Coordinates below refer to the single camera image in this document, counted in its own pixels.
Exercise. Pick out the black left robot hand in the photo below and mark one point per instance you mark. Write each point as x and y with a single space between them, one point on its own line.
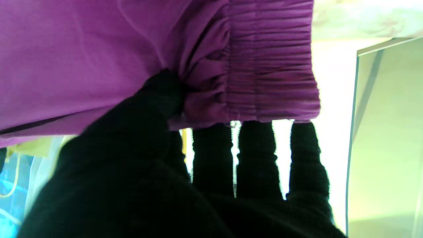
132 185

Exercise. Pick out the maroon shorts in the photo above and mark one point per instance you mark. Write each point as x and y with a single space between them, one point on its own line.
99 49

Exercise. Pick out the sheer beige curtain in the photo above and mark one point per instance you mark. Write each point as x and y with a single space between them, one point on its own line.
41 172

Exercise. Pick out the white framed window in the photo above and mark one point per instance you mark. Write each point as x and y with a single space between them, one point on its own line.
10 205

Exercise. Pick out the dark framed mirror panel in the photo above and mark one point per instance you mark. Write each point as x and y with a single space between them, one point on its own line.
386 148

